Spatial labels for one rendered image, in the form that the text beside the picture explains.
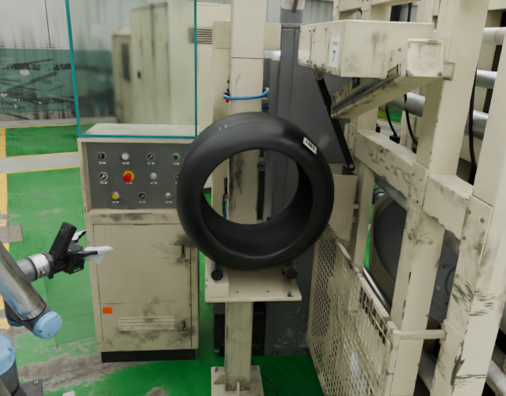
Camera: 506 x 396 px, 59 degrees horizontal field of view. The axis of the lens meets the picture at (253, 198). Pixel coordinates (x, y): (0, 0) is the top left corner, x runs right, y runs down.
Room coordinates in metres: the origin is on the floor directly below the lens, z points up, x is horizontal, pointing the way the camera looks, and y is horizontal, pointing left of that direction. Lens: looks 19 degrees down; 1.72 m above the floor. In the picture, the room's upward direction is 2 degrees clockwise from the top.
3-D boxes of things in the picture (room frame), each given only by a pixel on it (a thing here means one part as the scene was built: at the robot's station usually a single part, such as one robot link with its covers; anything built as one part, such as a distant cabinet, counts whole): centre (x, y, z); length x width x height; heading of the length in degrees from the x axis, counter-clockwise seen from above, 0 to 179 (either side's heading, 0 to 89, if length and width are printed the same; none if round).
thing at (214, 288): (1.64, 0.14, 0.84); 0.36 x 0.09 x 0.06; 6
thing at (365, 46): (1.56, -0.31, 1.71); 0.61 x 0.25 x 0.15; 6
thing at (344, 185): (1.92, -0.35, 1.05); 0.20 x 0.15 x 0.30; 6
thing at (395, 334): (1.46, -0.35, 0.65); 0.90 x 0.02 x 0.70; 6
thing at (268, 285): (1.66, 0.00, 0.80); 0.37 x 0.36 x 0.02; 96
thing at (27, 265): (1.16, 0.70, 1.04); 0.11 x 0.08 x 0.09; 144
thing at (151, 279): (2.25, 0.57, 0.63); 0.56 x 0.41 x 1.27; 96
